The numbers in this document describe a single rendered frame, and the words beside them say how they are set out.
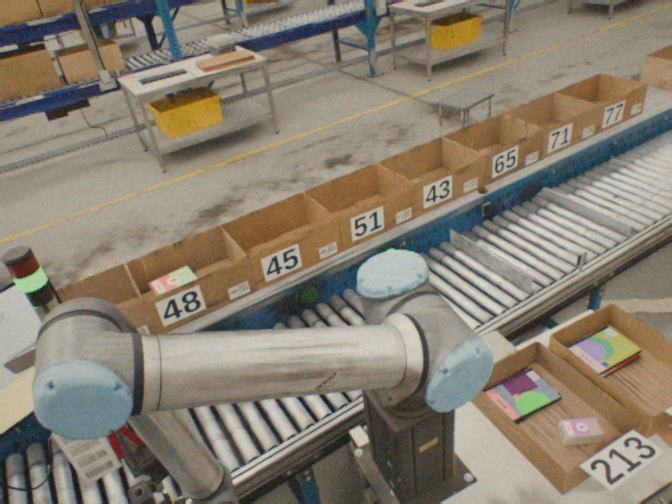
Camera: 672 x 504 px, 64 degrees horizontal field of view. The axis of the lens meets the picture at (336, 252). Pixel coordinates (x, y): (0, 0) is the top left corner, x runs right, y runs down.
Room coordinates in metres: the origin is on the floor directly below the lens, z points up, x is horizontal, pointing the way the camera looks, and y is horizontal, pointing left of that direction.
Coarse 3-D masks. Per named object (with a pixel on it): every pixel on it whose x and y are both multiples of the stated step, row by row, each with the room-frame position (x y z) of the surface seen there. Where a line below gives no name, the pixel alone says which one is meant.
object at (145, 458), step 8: (144, 448) 0.82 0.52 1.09; (136, 456) 0.81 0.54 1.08; (144, 456) 0.80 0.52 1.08; (152, 456) 0.79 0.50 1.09; (144, 464) 0.78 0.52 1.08; (152, 464) 0.78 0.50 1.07; (160, 464) 0.79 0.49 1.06; (144, 472) 0.77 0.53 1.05; (152, 472) 0.78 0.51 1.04; (160, 472) 0.80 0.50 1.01; (168, 472) 0.80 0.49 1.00; (160, 480) 0.79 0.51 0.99
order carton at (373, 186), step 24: (360, 168) 2.19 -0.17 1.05; (384, 168) 2.17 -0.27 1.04; (312, 192) 2.07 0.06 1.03; (336, 192) 2.12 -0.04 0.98; (360, 192) 2.18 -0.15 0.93; (384, 192) 2.18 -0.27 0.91; (408, 192) 1.95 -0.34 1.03; (336, 216) 1.81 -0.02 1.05; (384, 216) 1.89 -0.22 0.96; (360, 240) 1.83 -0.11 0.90
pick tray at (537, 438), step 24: (504, 360) 1.14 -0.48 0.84; (528, 360) 1.18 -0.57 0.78; (552, 360) 1.13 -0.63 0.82; (552, 384) 1.08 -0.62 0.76; (576, 384) 1.04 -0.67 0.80; (480, 408) 1.03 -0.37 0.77; (552, 408) 1.00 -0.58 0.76; (576, 408) 0.98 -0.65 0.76; (600, 408) 0.95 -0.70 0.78; (624, 408) 0.90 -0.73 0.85; (504, 432) 0.93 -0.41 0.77; (528, 432) 0.93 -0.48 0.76; (552, 432) 0.91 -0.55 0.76; (624, 432) 0.88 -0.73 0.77; (528, 456) 0.85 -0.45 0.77; (552, 456) 0.84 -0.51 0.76; (576, 456) 0.83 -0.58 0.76; (552, 480) 0.77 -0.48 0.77; (576, 480) 0.75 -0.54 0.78
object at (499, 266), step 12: (456, 240) 1.92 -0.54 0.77; (468, 240) 1.85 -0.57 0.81; (468, 252) 1.85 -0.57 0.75; (480, 252) 1.78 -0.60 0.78; (492, 264) 1.72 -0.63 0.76; (504, 264) 1.67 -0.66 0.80; (504, 276) 1.66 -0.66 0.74; (516, 276) 1.61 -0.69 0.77; (528, 276) 1.56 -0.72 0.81; (528, 288) 1.55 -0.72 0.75
